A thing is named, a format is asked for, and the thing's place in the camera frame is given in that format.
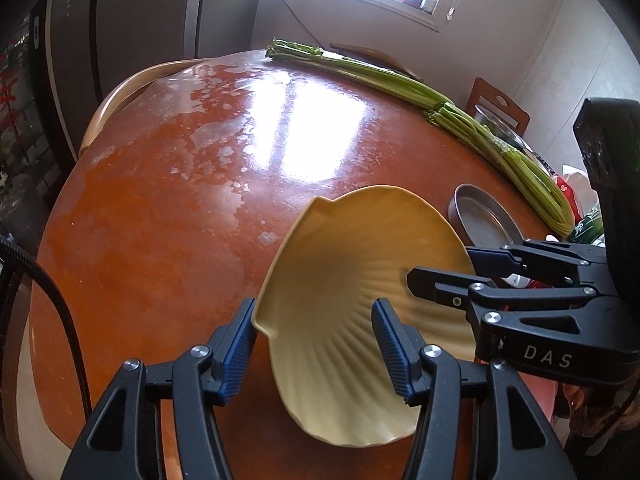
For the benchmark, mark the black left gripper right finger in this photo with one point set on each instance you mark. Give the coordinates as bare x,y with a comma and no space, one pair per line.
476,421

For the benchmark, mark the green celery bunch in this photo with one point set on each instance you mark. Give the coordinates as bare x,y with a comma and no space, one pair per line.
534,183
382,79

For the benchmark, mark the small round metal pan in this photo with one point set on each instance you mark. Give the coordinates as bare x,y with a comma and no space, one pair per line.
480,220

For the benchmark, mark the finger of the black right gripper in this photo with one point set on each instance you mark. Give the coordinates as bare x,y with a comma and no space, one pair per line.
554,264
446,297

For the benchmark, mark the green celery bunch near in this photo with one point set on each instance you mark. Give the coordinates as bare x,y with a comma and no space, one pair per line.
534,183

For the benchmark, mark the yellow shell-shaped plate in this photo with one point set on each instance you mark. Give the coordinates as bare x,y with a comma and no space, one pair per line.
315,310

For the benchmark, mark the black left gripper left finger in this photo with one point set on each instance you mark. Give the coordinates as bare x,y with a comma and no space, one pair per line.
123,436

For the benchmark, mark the green celery bunch far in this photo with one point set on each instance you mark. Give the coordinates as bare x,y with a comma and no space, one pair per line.
382,79

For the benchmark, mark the grey refrigerator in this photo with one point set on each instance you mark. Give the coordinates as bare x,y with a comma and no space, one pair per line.
80,50

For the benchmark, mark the light wooden chair back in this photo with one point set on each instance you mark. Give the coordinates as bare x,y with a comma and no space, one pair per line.
128,90

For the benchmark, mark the stainless steel bowl on chair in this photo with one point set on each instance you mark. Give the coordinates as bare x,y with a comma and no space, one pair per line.
501,129

